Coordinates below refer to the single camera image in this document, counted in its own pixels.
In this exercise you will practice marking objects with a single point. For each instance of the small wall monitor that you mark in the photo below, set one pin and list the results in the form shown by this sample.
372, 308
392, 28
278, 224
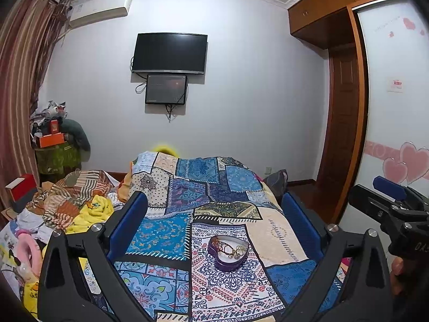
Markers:
166, 89

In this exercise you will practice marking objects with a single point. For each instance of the yellow pillow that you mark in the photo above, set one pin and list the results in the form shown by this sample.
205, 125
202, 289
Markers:
164, 149

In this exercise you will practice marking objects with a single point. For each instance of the striped brown curtain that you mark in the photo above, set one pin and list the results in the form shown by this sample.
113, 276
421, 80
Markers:
23, 73

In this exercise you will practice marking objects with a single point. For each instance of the red white box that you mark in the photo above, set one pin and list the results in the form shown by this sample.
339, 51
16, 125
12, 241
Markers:
25, 187

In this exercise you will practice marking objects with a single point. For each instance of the cartoon printed cloth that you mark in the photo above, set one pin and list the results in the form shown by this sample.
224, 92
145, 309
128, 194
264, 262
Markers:
20, 291

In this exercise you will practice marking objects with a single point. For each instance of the black wall television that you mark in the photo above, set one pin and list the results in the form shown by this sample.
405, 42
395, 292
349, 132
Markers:
169, 53

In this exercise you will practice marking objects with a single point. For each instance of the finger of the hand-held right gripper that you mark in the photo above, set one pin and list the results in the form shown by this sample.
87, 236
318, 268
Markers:
368, 199
388, 187

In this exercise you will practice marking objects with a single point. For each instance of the white sliding door with hearts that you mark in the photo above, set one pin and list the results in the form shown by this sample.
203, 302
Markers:
385, 134

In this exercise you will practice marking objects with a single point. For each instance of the person's right hand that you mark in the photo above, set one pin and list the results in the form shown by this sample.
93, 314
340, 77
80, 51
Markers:
397, 268

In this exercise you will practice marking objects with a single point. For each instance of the pile of crumpled papers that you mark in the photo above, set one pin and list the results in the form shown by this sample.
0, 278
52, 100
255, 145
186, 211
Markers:
43, 110

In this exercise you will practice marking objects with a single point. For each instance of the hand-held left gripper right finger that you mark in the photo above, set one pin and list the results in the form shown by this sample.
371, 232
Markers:
298, 221

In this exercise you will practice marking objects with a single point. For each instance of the red white door notice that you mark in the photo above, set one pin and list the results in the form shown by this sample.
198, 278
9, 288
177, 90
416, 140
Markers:
395, 84

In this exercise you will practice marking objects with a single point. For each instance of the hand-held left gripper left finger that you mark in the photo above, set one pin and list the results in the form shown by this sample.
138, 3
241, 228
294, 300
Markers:
129, 221

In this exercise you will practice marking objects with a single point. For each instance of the white air conditioner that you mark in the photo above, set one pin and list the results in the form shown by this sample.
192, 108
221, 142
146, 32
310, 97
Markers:
100, 10

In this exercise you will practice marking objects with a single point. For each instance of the pink plush item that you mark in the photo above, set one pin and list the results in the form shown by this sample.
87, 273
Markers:
30, 251

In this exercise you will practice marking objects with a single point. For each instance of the yellow cloth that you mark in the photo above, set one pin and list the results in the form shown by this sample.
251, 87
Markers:
94, 208

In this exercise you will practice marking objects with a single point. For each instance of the green cloth covered table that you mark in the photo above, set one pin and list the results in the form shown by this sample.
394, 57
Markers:
57, 157

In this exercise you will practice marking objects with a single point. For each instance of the purple heart-shaped tin box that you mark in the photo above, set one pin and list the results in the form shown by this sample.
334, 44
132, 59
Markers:
228, 265

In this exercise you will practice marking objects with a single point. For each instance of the small red orange box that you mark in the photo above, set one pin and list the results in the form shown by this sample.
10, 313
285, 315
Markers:
54, 126

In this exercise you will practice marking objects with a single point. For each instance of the dark bag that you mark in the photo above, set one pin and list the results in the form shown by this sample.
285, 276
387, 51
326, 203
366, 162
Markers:
276, 184

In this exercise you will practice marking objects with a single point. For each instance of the wooden wardrobe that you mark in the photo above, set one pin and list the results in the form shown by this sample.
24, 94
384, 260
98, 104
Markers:
321, 16

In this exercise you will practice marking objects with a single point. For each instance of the flat orange box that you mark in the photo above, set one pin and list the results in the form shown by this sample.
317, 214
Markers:
50, 140

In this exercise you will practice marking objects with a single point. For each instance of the brown wooden door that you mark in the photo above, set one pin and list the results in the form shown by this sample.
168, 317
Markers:
338, 117

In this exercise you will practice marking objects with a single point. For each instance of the striped orange brown cloth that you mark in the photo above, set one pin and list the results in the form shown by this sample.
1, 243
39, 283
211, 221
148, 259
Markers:
77, 187

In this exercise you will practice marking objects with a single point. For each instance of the patchwork printed blanket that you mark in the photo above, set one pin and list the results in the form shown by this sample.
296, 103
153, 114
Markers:
278, 239

